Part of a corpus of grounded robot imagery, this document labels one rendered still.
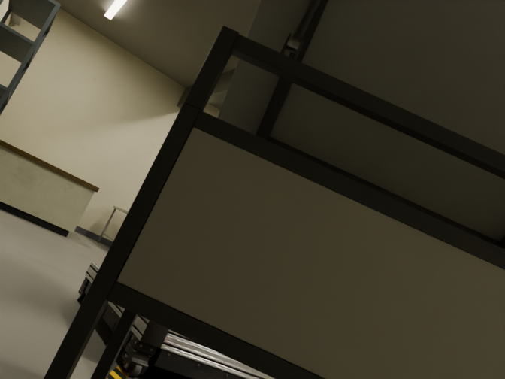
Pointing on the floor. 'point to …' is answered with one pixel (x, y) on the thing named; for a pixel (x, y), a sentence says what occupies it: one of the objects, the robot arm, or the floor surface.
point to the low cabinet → (41, 191)
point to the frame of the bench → (303, 166)
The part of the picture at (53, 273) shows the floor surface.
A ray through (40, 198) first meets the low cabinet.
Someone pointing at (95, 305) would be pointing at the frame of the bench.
